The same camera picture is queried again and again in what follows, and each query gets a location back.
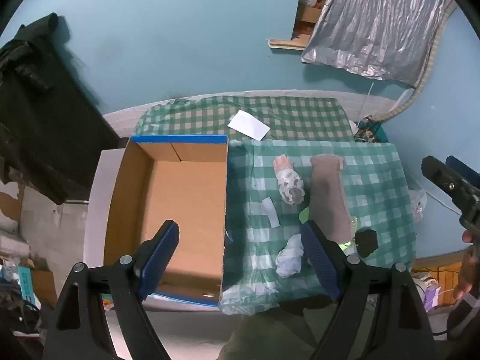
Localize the white paper card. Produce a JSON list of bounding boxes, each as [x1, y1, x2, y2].
[[227, 110, 271, 142]]

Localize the clear plastic bag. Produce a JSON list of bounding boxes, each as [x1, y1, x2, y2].
[[407, 187, 428, 229]]

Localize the wooden plank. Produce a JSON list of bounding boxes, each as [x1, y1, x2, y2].
[[267, 32, 312, 50]]

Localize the white cloth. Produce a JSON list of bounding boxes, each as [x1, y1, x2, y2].
[[275, 233, 306, 279]]

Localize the person's olive green pants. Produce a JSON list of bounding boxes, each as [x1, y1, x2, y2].
[[217, 294, 338, 360]]

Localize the taupe grey sock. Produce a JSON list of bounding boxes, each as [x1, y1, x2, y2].
[[310, 154, 357, 244]]

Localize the white purple box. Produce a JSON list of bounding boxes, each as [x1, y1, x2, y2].
[[414, 272, 443, 308]]

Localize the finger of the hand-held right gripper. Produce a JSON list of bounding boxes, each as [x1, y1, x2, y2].
[[421, 155, 480, 215], [445, 155, 480, 193]]

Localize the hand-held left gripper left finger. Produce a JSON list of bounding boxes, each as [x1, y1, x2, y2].
[[42, 220, 180, 360]]

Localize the teal printed box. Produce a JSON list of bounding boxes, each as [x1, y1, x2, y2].
[[17, 266, 42, 308]]

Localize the teal checkered plastic tablecloth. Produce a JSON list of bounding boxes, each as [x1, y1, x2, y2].
[[220, 139, 418, 316]]

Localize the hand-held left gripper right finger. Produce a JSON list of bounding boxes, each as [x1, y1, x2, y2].
[[301, 220, 437, 360]]

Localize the white paper strip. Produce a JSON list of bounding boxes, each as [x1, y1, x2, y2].
[[261, 197, 280, 228]]

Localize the orange wooden furniture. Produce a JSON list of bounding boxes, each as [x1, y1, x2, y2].
[[412, 258, 469, 307]]

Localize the white grey spotted sock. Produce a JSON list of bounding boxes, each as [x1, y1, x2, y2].
[[272, 154, 306, 206]]

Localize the silver foil sheet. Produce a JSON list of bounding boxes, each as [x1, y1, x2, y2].
[[301, 0, 458, 87]]

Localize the dark green checkered cloth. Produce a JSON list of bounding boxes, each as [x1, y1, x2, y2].
[[136, 95, 356, 144]]

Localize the teal crate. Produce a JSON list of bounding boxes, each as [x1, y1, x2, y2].
[[352, 118, 389, 144]]

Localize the blue-edged cardboard box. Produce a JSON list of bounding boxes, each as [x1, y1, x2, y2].
[[83, 134, 229, 307]]

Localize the small black cloth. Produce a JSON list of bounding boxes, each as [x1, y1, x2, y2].
[[354, 229, 379, 259]]

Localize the beige woven strap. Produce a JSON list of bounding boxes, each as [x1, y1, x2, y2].
[[369, 5, 459, 122]]

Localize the light green felt cloth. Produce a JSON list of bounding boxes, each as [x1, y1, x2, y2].
[[299, 206, 357, 251]]

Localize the person's right hand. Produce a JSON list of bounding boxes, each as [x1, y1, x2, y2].
[[452, 230, 480, 301]]

